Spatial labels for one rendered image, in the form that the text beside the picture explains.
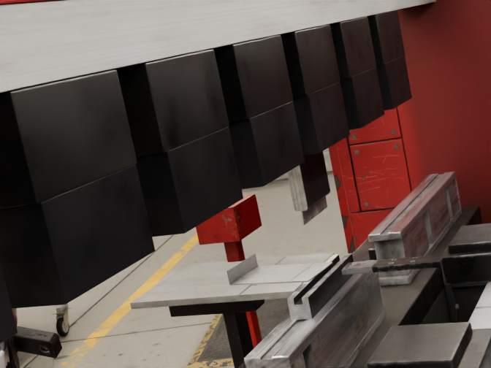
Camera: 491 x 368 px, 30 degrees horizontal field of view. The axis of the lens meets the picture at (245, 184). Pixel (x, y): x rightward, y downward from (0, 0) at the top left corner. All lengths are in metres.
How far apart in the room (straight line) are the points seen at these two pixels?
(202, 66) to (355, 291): 0.51
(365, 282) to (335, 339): 0.17
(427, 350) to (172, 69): 0.36
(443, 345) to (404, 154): 1.30
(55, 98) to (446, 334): 0.43
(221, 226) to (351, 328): 1.87
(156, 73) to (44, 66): 0.17
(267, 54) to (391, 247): 0.61
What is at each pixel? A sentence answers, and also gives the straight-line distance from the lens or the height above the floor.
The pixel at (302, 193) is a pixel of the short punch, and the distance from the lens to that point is 1.25.
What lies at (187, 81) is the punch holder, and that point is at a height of 1.31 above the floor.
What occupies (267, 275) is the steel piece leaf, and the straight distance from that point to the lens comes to 1.34.
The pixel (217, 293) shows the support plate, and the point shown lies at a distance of 1.32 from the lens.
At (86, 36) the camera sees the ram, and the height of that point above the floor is 1.37.
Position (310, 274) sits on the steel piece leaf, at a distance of 1.31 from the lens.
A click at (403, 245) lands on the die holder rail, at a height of 0.94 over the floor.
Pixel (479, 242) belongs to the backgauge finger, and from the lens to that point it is 1.20.
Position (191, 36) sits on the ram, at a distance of 0.94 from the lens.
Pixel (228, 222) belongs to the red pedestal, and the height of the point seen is 0.75.
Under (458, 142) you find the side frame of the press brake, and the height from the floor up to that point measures 1.02.
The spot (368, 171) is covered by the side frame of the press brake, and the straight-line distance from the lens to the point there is 2.17.
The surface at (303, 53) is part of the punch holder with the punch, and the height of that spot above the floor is 1.31.
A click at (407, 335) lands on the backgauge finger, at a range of 0.91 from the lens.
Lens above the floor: 1.34
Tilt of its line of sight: 9 degrees down
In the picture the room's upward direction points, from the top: 12 degrees counter-clockwise
